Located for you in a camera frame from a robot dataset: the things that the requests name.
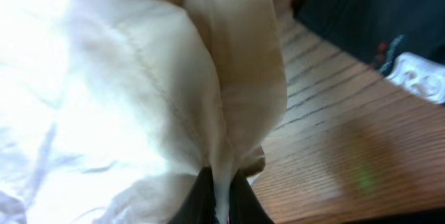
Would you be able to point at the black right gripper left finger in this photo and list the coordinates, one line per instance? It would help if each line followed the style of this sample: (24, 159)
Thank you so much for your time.
(199, 205)

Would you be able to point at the beige cotton shorts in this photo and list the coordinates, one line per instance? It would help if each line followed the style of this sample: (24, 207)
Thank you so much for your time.
(110, 109)

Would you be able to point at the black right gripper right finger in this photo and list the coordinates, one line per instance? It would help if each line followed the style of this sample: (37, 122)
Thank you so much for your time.
(244, 207)

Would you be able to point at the black printed cycling jersey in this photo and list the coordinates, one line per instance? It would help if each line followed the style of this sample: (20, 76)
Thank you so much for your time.
(403, 40)

